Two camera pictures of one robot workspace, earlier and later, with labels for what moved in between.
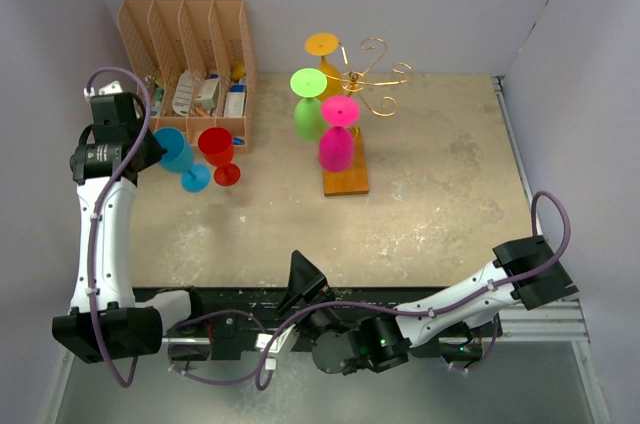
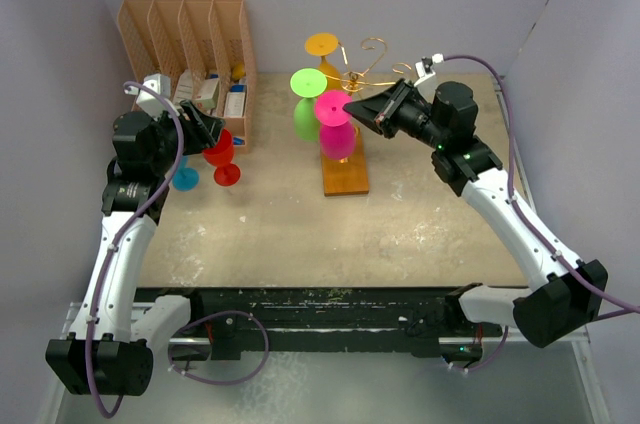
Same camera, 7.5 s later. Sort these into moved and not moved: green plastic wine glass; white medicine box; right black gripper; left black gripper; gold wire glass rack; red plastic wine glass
Moved: left black gripper; right black gripper
Not moved: gold wire glass rack; green plastic wine glass; white medicine box; red plastic wine glass
